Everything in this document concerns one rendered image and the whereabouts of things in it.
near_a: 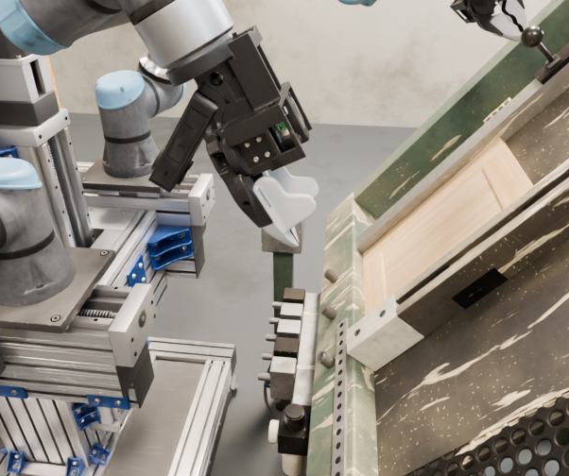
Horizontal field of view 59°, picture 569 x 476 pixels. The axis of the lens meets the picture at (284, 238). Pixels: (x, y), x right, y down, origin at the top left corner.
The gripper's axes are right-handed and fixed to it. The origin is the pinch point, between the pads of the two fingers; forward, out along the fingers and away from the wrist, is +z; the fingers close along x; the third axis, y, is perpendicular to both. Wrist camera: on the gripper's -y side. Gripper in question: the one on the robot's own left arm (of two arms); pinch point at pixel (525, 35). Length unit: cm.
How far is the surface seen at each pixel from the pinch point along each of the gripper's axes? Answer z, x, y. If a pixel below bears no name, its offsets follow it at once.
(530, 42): -2.0, 4.1, -9.3
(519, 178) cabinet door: 10.2, 24.1, -16.7
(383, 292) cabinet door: 10, 57, -7
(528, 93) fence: 8.1, 7.8, -1.8
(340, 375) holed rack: 7, 72, -22
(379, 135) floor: 87, -1, 323
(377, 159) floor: 84, 18, 277
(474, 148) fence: 8.6, 21.8, 1.9
